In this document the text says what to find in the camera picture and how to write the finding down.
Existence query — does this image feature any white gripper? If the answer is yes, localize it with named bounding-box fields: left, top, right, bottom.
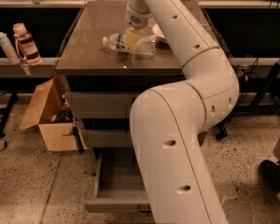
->
left=125, top=5, right=151, bottom=53

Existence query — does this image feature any clear plastic water bottle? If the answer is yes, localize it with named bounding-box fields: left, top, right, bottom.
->
left=103, top=34, right=157, bottom=56

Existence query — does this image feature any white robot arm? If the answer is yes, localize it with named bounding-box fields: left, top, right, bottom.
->
left=126, top=0, right=239, bottom=224

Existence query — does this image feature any grey drawer cabinet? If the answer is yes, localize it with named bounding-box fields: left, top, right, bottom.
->
left=54, top=0, right=233, bottom=163

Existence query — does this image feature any grey top drawer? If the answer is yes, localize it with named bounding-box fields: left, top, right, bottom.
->
left=65, top=91, right=138, bottom=119

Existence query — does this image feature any grey drawer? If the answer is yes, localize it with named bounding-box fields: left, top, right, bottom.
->
left=84, top=147, right=150, bottom=213
left=81, top=129, right=133, bottom=147
left=65, top=91, right=138, bottom=119

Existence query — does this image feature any grey middle drawer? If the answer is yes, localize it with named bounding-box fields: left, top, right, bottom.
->
left=81, top=129, right=133, bottom=147

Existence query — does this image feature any pink striped bottle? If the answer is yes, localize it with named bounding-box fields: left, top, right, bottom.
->
left=13, top=22, right=42, bottom=66

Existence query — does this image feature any white tube bottle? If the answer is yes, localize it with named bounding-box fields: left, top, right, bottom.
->
left=0, top=32, right=21, bottom=64

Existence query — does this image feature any grey bottom drawer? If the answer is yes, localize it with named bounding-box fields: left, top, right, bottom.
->
left=84, top=147, right=150, bottom=213

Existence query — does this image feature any white paper bowl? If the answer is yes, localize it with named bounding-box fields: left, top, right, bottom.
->
left=152, top=23, right=167, bottom=44

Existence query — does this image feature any cardboard box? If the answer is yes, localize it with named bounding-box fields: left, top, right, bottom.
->
left=20, top=77, right=88, bottom=151

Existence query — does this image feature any black table leg right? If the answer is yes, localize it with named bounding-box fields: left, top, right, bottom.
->
left=214, top=49, right=280, bottom=141

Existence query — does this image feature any black table leg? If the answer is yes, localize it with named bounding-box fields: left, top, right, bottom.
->
left=214, top=49, right=280, bottom=141
left=0, top=91, right=19, bottom=138

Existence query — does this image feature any black table leg left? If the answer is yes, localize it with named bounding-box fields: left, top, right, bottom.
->
left=0, top=91, right=19, bottom=138

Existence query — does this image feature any black shoe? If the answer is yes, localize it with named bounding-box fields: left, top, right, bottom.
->
left=259, top=160, right=280, bottom=193

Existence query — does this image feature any black handled tool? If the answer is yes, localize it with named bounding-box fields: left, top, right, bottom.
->
left=73, top=127, right=84, bottom=153

